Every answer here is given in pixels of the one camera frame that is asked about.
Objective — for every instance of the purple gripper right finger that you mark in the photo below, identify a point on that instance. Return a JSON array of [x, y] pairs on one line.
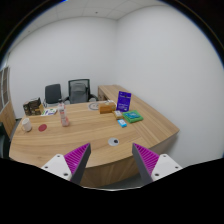
[[152, 166]]

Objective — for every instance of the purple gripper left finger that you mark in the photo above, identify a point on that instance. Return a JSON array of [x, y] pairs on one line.
[[70, 166]]

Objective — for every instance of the clear plastic water bottle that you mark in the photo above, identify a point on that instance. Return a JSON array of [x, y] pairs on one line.
[[63, 113]]

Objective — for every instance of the red round coaster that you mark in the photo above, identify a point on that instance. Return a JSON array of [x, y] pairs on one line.
[[42, 127]]

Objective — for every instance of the small blue box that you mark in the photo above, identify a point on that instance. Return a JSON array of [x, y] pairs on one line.
[[122, 123]]

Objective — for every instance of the green book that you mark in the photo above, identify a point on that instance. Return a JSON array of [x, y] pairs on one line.
[[132, 116]]

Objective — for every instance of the wooden desk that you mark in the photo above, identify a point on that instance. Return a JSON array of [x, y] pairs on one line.
[[107, 164]]

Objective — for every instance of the white green booklet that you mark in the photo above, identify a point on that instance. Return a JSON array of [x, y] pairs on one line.
[[49, 112]]

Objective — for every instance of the white mug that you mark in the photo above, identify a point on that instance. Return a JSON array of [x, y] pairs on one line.
[[26, 125]]

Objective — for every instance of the small tan box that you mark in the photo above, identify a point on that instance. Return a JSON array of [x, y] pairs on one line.
[[118, 115]]

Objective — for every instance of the round patterned coaster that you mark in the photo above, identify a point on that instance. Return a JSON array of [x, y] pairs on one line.
[[93, 106]]

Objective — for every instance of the dark brown box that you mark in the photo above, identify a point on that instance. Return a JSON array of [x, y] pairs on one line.
[[33, 107]]

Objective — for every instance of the purple standing sign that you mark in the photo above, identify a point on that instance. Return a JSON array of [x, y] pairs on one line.
[[123, 101]]

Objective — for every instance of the grey mesh office chair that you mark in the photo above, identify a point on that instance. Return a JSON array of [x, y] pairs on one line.
[[79, 91]]

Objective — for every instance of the dark grey office chair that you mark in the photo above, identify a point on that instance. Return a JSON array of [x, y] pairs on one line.
[[52, 94]]

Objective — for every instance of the wooden cabinet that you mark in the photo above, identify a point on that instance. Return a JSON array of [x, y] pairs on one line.
[[7, 115]]

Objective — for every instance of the silver cable grommet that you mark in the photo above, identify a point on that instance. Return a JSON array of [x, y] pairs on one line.
[[113, 141]]

